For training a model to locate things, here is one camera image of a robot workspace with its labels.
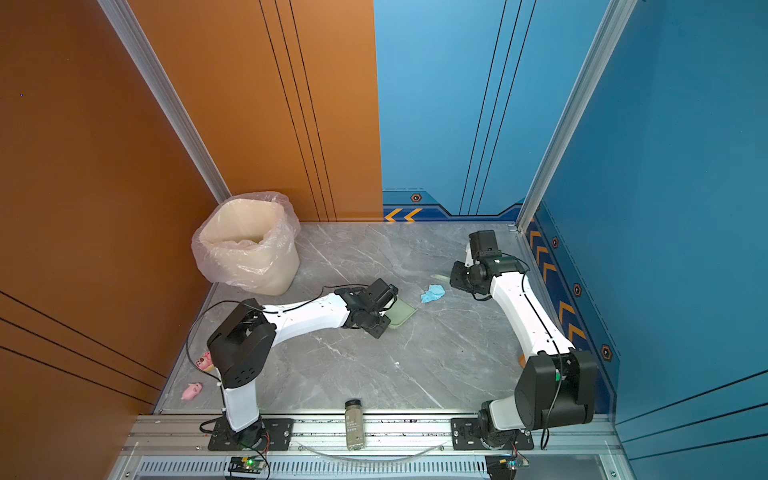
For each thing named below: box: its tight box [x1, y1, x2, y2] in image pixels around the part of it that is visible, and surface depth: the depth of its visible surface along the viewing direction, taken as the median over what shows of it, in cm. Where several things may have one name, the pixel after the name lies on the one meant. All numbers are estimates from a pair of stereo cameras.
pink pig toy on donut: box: [195, 351, 215, 372], surface depth 84 cm
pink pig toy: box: [180, 382, 203, 401], surface depth 81 cm
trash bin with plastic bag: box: [191, 191, 301, 296], surface depth 90 cm
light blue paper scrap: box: [421, 284, 445, 303], surface depth 101 cm
